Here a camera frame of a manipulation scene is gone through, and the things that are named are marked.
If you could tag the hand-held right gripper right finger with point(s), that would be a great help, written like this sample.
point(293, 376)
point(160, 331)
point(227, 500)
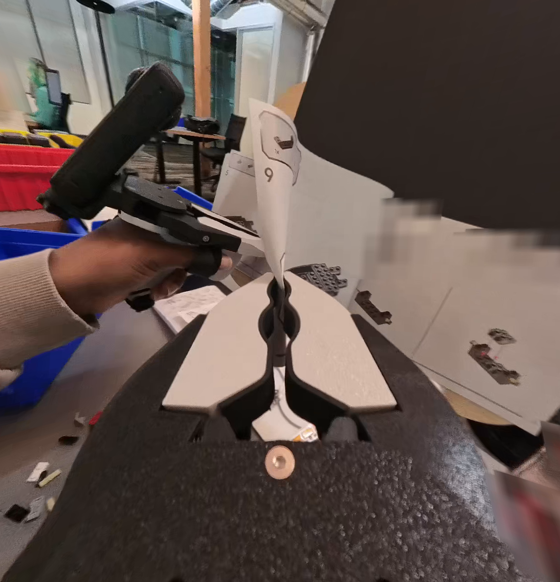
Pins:
point(339, 359)

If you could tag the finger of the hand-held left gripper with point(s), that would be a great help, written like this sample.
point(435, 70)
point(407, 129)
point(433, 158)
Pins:
point(230, 228)
point(252, 250)

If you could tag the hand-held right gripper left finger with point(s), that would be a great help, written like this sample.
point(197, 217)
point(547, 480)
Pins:
point(216, 359)

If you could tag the instruction booklet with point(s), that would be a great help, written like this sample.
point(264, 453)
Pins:
point(334, 218)

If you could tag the person's left forearm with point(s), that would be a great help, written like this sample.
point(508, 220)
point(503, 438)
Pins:
point(25, 309)

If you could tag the grey desk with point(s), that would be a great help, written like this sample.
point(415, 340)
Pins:
point(125, 345)

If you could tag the person's left hand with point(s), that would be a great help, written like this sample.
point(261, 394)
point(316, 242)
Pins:
point(116, 259)

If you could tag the white paper bag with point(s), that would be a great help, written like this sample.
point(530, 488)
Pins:
point(189, 304)

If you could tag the wooden office table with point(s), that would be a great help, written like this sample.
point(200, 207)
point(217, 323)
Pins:
point(193, 134)

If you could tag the black office chair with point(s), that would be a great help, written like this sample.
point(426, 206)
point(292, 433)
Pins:
point(225, 141)

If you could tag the red plastic bin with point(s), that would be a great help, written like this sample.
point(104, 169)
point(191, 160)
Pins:
point(20, 177)

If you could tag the black floor lamp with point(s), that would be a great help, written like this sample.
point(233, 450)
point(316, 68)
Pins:
point(98, 4)

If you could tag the small blue plastic bin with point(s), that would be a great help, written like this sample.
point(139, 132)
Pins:
point(34, 386)

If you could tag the dark panel with wooden edge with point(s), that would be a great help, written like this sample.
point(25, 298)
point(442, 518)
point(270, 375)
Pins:
point(443, 91)

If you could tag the pile of loose toy bricks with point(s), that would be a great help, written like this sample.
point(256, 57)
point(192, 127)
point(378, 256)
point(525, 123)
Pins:
point(16, 511)

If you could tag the wooden support post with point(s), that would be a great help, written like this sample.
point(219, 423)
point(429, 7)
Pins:
point(201, 54)

